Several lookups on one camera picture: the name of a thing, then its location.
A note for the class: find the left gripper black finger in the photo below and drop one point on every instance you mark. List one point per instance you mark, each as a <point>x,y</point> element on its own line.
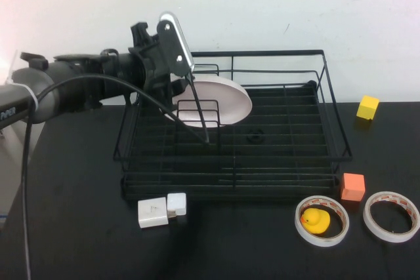
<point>178,86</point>

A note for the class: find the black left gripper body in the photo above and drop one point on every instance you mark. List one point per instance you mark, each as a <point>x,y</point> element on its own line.
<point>152,67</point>

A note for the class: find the pink round plate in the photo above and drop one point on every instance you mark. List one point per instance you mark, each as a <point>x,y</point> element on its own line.
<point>229,103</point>

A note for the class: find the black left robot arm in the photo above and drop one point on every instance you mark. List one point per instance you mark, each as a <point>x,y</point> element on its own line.
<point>59,80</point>

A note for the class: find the black plastic drip tray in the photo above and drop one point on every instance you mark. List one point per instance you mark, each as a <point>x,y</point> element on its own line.
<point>279,119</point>

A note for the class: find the small white power adapter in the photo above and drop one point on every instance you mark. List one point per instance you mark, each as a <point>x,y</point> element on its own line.
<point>176,203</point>

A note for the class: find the large white power adapter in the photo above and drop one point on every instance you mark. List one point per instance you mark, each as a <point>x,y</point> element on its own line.
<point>152,212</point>

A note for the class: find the yellow cube block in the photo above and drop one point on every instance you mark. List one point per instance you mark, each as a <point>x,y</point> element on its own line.
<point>367,108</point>

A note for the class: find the yellow rubber duck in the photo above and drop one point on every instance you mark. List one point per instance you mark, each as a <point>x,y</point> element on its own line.
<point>316,222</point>

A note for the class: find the orange cube block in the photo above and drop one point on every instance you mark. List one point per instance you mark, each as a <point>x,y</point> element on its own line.
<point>352,188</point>

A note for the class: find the white double-sided tape roll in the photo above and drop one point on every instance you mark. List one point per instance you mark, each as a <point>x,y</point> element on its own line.
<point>323,242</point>
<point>390,237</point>

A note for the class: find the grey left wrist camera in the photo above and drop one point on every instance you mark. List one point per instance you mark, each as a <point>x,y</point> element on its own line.
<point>174,50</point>

